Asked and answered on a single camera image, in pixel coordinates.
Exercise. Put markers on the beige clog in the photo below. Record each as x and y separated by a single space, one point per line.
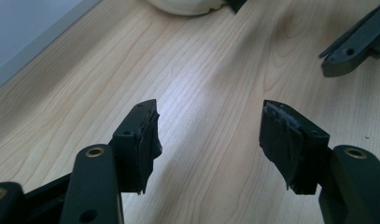
184 6

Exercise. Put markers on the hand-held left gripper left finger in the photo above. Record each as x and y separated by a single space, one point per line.
131 149

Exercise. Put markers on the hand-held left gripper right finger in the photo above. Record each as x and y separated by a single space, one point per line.
296 149

